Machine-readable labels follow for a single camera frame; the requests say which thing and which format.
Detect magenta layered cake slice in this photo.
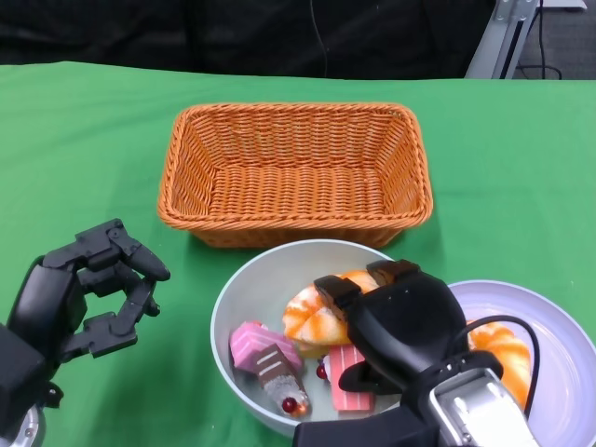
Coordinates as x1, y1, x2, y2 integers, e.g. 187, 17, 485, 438
230, 320, 305, 373

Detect chocolate cake slice with cream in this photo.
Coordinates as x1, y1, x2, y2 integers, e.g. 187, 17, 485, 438
253, 343, 311, 417

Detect orange striped bread ring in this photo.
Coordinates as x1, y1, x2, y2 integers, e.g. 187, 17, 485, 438
282, 268, 381, 359
465, 319, 533, 411

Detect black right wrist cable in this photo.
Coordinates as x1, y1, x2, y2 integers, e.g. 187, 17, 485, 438
454, 315, 541, 415

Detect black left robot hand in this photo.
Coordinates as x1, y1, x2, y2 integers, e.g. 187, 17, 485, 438
7, 218, 171, 362

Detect grey round bowl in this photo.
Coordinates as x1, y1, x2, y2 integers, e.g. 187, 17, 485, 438
210, 239, 409, 439

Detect orange wicker basket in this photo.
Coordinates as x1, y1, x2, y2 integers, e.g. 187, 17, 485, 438
156, 102, 434, 249

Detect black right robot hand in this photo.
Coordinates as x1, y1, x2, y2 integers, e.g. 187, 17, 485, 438
314, 259, 507, 411

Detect grey metal stand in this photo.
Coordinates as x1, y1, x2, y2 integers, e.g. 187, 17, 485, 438
467, 0, 589, 81

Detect black backdrop cloth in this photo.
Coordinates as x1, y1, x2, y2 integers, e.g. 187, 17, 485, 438
0, 0, 497, 80

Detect salmon pink cake slice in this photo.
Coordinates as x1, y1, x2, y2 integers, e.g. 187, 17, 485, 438
316, 345, 377, 413

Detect black floor cable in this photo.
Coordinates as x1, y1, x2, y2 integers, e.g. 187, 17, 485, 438
518, 0, 567, 81

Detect green tablecloth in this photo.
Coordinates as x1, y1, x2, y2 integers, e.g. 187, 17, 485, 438
0, 61, 596, 447

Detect lavender round plate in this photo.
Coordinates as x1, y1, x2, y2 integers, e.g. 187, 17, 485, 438
444, 278, 590, 447

